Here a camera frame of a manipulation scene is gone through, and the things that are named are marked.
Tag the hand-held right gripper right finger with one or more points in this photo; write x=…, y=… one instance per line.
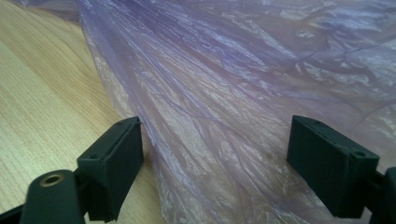
x=330, y=168

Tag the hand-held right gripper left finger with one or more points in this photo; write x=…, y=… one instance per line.
x=109, y=168

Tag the purple plastic bag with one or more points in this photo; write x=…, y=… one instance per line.
x=224, y=81

